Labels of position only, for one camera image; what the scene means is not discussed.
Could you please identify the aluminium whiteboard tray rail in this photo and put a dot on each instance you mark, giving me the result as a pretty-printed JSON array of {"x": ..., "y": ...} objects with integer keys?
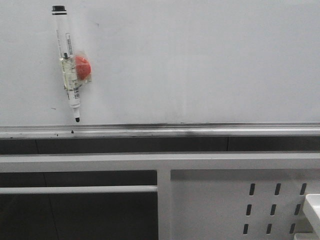
[{"x": 160, "y": 130}]

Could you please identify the white metal pegboard frame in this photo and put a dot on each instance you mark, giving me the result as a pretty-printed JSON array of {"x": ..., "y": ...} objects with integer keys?
[{"x": 170, "y": 196}]

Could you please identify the red round magnet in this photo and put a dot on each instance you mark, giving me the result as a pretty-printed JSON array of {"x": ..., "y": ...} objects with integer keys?
[{"x": 83, "y": 67}]

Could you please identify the white whiteboard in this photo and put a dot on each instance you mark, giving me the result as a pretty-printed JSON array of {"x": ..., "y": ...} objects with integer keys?
[{"x": 164, "y": 62}]

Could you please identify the white whiteboard marker black cap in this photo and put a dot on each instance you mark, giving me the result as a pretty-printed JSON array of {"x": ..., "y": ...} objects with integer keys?
[{"x": 66, "y": 58}]

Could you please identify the white plastic bin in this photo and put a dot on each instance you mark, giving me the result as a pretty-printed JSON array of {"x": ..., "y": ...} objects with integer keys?
[{"x": 312, "y": 207}]

